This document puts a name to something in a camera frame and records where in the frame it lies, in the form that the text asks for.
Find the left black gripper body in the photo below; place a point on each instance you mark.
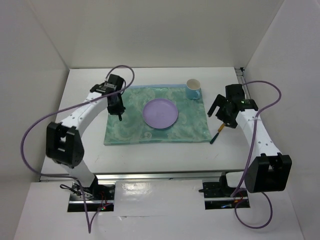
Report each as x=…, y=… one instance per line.
x=118, y=102

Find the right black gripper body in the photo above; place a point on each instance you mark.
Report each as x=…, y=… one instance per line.
x=224, y=108

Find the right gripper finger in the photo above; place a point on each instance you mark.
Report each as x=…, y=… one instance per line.
x=218, y=102
x=229, y=122

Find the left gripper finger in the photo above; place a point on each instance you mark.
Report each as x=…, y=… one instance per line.
x=112, y=111
x=121, y=109

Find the light blue mug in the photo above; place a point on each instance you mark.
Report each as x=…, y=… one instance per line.
x=192, y=90

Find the teal patterned satin cloth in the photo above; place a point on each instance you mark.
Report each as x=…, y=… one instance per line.
x=190, y=127

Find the lilac plastic plate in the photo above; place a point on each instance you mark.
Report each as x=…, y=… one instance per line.
x=160, y=113

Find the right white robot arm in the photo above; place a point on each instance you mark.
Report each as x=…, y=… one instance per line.
x=266, y=169

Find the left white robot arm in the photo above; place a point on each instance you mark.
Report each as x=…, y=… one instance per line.
x=64, y=139

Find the gold knife green handle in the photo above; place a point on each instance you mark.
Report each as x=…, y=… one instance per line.
x=217, y=134

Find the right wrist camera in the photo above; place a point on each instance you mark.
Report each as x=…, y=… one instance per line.
x=234, y=92

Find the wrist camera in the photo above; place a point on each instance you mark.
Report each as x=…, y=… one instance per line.
x=234, y=92
x=115, y=82

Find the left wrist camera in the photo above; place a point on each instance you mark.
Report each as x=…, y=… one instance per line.
x=115, y=82

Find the aluminium frame rail right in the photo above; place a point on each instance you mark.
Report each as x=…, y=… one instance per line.
x=240, y=74

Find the aluminium frame rail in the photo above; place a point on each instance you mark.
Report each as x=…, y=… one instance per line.
x=240, y=74
x=169, y=175

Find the aluminium frame rail front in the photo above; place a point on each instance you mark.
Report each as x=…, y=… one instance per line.
x=169, y=175

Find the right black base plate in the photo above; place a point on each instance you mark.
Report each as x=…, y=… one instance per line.
x=216, y=190

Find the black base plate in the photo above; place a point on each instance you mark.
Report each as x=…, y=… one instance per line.
x=216, y=190
x=105, y=192

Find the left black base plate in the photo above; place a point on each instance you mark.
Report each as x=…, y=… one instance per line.
x=105, y=192

